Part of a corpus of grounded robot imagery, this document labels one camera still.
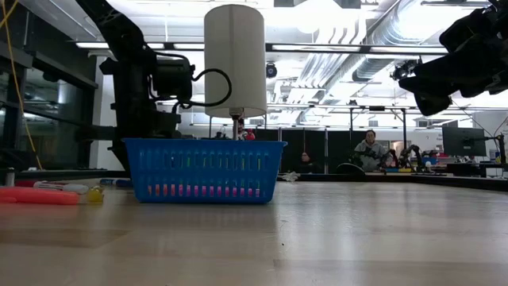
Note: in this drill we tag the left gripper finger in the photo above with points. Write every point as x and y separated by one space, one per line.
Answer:
121 153

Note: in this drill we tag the blue plastic basket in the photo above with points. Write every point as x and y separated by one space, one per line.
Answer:
206 176

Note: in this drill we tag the black metal rig frame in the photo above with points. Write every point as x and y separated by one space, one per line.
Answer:
456 183

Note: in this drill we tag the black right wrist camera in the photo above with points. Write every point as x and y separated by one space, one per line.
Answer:
464 29

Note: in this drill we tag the person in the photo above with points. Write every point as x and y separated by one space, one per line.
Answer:
243 129
306 161
371 153

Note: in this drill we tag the black computer monitor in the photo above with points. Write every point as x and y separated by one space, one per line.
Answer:
463 141

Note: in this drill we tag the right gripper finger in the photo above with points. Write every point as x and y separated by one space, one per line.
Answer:
416 84
448 77

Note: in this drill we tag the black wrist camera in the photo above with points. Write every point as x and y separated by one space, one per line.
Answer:
464 29
172 81

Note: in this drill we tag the orange highlighter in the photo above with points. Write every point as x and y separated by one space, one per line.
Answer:
157 190
39 195

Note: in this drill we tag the small grey cylinder post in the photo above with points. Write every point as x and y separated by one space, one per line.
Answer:
10 176

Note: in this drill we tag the black room partition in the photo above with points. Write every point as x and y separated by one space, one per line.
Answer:
337 147

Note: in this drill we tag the pink highlighter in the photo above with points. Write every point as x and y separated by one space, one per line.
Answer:
211 191

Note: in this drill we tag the black office chair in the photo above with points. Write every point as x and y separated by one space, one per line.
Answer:
349 168

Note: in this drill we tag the crumpled clear plastic wrap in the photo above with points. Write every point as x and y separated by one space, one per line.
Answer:
291 176

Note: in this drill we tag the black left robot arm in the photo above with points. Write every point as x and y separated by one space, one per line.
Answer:
131 79

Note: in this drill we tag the small red background object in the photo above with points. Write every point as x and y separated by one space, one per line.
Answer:
250 136

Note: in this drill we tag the black background robot arm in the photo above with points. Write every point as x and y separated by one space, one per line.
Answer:
410 153

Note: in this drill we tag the black ceiling camera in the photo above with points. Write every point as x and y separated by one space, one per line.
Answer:
271 70

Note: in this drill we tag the yellow thin highlighter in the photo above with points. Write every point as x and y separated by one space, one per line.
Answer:
95 195

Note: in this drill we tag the black ceiling-mounted device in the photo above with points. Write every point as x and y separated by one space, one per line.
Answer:
405 69

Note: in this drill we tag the blue cap white marker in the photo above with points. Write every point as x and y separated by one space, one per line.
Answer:
115 182

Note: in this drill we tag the white cylindrical bucket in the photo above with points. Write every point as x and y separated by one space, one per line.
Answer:
234 59

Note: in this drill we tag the black background rig frame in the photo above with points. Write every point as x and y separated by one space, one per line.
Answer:
404 131

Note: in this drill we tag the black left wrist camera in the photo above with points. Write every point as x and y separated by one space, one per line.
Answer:
172 81

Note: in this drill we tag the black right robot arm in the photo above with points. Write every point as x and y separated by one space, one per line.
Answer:
502 6

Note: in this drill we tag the red cap white marker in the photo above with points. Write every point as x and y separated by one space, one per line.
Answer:
63 187

